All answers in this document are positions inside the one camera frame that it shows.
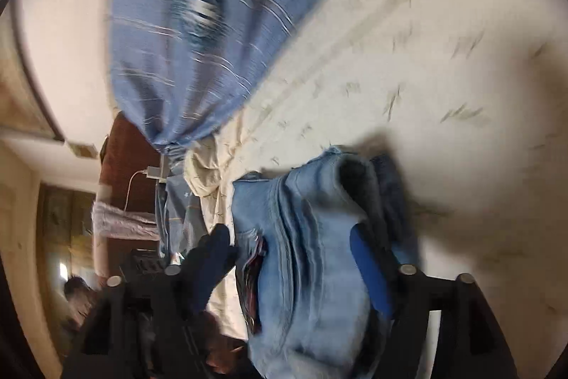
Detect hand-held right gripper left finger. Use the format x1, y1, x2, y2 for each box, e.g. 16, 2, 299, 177
62, 223, 239, 379

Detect blue plaid shirt with badge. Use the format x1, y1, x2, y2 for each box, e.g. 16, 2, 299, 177
108, 0, 402, 160

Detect white charger cable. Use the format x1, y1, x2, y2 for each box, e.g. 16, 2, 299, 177
123, 169, 149, 213

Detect brown headboard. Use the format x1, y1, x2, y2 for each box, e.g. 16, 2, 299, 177
98, 113, 168, 216

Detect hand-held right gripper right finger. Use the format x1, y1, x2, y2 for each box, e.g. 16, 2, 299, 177
350, 223, 518, 379

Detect cream leaf-print bed sheet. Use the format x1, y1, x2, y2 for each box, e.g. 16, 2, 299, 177
183, 0, 568, 379

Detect blue denim pants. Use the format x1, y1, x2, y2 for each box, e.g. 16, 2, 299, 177
231, 146, 427, 379

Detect pale lavender cloth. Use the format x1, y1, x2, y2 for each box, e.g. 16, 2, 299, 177
91, 201, 161, 240

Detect blue star-print cloth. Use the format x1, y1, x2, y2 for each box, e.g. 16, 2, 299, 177
154, 172, 210, 261

